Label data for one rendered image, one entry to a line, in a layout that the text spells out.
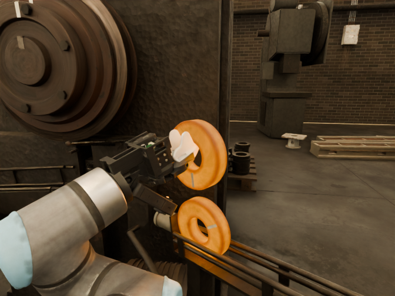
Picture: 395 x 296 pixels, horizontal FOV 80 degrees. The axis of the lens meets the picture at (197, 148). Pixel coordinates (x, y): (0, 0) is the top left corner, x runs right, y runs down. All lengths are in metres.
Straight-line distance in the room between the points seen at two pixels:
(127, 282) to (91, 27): 0.62
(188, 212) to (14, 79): 0.59
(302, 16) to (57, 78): 4.55
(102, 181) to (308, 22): 4.80
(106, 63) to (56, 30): 0.13
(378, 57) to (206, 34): 6.92
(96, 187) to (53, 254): 0.10
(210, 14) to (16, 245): 0.74
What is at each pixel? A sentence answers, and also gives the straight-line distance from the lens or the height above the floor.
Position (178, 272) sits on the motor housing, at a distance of 0.78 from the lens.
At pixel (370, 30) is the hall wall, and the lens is 7.55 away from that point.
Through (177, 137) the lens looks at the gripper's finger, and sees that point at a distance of 0.51.
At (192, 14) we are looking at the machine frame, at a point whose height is 1.27.
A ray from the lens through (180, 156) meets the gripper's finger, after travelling 0.47.
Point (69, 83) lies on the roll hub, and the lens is 0.72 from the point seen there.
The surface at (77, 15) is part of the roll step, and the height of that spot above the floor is 1.23.
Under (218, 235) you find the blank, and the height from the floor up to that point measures 0.72.
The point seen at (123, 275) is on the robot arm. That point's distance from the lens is 0.42.
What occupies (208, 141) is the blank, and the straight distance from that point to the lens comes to 0.48.
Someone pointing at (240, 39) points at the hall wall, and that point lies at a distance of 6.85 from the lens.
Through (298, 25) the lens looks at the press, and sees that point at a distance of 4.93.
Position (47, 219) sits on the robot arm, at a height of 0.89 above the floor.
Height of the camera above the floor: 1.06
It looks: 15 degrees down
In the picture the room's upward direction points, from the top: straight up
